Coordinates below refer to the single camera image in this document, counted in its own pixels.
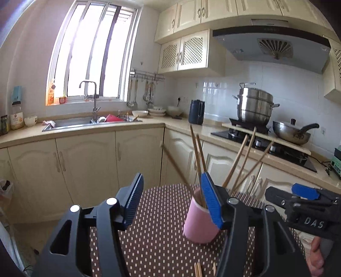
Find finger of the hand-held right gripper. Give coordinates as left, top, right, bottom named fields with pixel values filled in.
left=291, top=183, right=341, bottom=201
left=264, top=186, right=335, bottom=213

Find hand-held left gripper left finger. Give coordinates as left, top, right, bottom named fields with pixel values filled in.
left=31, top=173, right=144, bottom=277

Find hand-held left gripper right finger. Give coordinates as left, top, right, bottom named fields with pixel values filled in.
left=200, top=172, right=312, bottom=277

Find pink cup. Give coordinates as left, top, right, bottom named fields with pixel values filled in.
left=183, top=188, right=227, bottom=244

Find brown wooden chopstick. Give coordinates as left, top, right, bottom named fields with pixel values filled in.
left=160, top=144, right=198, bottom=200
left=189, top=125, right=205, bottom=208
left=234, top=141, right=275, bottom=190
left=196, top=134, right=208, bottom=175
left=230, top=127, right=257, bottom=193

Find pale wooden chopstick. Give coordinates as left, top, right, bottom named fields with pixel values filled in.
left=222, top=135, right=249, bottom=188

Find pile of wooden chopsticks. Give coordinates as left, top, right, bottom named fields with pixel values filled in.
left=194, top=262, right=217, bottom=277

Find person's right hand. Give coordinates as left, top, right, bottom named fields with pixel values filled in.
left=306, top=236, right=324, bottom=270

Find black gas stove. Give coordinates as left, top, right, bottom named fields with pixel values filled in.
left=210, top=117, right=317, bottom=173

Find green electric device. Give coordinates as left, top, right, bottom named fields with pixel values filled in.
left=330, top=146, right=341, bottom=179

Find brown polka dot tablecloth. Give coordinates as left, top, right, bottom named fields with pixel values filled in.
left=89, top=184, right=305, bottom=277

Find cream lower kitchen cabinets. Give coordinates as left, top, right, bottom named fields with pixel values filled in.
left=0, top=127, right=341, bottom=256

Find cream kitchen cabinets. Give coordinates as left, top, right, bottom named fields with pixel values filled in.
left=0, top=127, right=341, bottom=256
left=154, top=0, right=341, bottom=103

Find metal wok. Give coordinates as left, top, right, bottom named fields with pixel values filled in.
left=272, top=118, right=319, bottom=146

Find stack of white bowls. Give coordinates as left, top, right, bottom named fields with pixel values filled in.
left=148, top=107, right=167, bottom=117

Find dark blue kettle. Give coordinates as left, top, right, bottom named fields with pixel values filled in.
left=189, top=99, right=205, bottom=125

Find metal ladle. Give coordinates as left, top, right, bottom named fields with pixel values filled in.
left=126, top=78, right=134, bottom=108

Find steel steamer pot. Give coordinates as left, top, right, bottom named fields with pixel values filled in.
left=232, top=82, right=280, bottom=126

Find metal spatula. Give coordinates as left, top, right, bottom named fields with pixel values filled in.
left=148, top=81, right=155, bottom=108

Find steel kitchen sink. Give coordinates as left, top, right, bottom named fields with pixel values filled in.
left=42, top=116, right=143, bottom=132

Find metal sink faucet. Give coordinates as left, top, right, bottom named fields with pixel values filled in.
left=79, top=81, right=102, bottom=123

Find plastic bag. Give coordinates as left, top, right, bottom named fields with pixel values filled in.
left=0, top=179, right=14, bottom=200

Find labelled glass jar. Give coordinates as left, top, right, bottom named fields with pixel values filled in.
left=10, top=101, right=24, bottom=130

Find grey range hood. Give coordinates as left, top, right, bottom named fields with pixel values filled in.
left=212, top=19, right=331, bottom=74

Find kitchen window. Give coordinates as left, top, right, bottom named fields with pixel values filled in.
left=45, top=0, right=139, bottom=107

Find cream upper kitchen cabinets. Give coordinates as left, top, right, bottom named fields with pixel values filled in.
left=154, top=0, right=341, bottom=103

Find black cable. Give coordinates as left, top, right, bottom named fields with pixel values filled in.
left=309, top=155, right=333, bottom=175

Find metal utensil rail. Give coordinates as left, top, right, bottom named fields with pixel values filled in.
left=130, top=69, right=166, bottom=80

